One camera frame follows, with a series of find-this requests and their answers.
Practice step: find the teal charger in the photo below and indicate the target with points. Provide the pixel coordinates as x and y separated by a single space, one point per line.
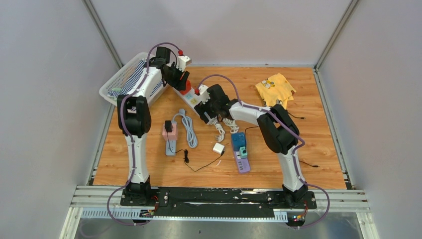
243 152

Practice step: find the white colourful power strip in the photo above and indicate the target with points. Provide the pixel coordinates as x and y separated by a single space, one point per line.
190 98

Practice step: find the small black power adapter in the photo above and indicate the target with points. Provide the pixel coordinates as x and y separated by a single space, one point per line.
168 126

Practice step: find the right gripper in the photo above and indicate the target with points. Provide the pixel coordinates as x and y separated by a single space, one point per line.
202 108

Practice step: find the small white charger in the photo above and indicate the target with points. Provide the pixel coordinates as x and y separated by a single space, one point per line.
219 148

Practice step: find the yellow cloth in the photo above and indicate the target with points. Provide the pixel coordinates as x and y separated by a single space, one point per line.
275 90

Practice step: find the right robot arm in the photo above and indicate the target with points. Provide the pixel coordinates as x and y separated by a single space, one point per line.
279 132

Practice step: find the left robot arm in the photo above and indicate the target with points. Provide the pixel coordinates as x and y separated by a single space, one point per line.
150 76

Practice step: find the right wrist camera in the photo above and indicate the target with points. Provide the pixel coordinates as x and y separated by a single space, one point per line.
202 93

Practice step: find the blue cube socket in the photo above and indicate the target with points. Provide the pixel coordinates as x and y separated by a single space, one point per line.
238 140

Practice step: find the pink cube socket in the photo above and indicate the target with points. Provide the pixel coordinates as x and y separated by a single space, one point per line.
170 136

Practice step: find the white adapter with coiled cable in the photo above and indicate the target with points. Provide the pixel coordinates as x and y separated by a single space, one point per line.
234 128

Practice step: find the white plastic basket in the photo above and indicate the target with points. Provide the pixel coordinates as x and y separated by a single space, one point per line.
122 82

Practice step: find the red cube socket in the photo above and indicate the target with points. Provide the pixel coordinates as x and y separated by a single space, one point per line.
186 88

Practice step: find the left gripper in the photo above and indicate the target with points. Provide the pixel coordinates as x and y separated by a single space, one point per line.
178 84

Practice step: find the striped cloth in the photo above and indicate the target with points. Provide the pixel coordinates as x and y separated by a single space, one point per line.
130 82

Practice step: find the purple power bank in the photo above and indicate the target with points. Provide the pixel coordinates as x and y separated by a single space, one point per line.
242 164

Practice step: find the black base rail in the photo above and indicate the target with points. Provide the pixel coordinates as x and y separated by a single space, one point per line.
217 202

